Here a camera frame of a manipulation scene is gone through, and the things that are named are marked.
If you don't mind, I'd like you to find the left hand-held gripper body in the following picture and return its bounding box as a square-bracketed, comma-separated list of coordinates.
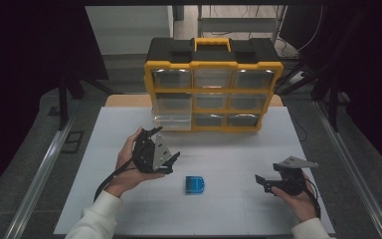
[132, 128, 173, 174]

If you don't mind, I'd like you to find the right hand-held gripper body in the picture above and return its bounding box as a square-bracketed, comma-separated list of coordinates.
[273, 155, 319, 197]

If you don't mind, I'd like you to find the transparent plastic drawer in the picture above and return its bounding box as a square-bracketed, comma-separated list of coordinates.
[151, 111, 193, 131]

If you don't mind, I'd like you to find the blue plastic case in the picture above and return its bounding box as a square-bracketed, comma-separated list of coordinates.
[185, 175, 206, 195]

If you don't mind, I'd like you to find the yellow black organizer cabinet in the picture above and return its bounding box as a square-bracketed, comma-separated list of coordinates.
[143, 37, 285, 133]

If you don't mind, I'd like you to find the person's right hand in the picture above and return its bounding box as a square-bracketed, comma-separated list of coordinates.
[271, 178, 317, 223]

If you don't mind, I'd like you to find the person's left hand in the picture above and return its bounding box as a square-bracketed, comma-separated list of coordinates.
[103, 127, 166, 199]

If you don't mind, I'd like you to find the white table sheet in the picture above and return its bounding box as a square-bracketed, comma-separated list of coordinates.
[53, 106, 336, 236]

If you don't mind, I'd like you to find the grid of clear drawers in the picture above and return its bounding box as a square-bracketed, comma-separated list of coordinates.
[152, 68, 276, 127]

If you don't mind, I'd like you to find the black metal stand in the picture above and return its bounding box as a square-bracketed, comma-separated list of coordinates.
[57, 71, 113, 131]
[275, 59, 349, 133]

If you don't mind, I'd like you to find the dark curtain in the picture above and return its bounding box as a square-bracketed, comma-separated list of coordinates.
[297, 0, 382, 182]
[0, 0, 109, 203]

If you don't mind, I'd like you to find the grey metal shelf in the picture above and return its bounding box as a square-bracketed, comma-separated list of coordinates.
[197, 4, 284, 43]

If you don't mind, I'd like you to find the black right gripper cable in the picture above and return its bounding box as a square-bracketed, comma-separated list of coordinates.
[302, 178, 322, 220]

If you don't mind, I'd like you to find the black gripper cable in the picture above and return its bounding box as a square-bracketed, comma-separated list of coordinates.
[302, 178, 322, 220]
[93, 155, 137, 203]

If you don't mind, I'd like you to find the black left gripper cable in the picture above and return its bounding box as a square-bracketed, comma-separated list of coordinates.
[93, 155, 137, 203]

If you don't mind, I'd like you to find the aluminium rail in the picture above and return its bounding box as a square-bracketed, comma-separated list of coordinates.
[312, 101, 382, 239]
[3, 109, 78, 239]

